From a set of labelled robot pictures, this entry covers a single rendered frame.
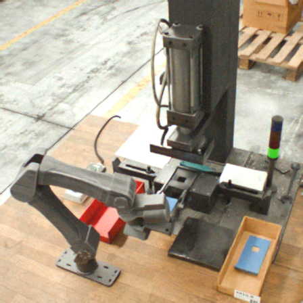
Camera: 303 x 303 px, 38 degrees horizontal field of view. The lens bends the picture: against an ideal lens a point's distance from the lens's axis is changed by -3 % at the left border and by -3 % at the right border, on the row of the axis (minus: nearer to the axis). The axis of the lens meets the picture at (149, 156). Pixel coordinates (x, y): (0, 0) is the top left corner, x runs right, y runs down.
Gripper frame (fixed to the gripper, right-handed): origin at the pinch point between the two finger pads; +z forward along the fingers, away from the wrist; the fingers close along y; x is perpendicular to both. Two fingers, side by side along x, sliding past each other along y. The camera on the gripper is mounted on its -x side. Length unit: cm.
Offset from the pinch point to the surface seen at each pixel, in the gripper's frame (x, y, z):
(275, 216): -34.0, 18.0, 22.1
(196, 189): -7.6, 17.6, 12.7
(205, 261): -18.6, -4.2, 6.7
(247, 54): 34, 203, 225
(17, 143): 169, 50, 153
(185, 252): -11.8, -3.4, 7.4
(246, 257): -29.4, 0.8, 10.7
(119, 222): 11.7, -0.6, 7.8
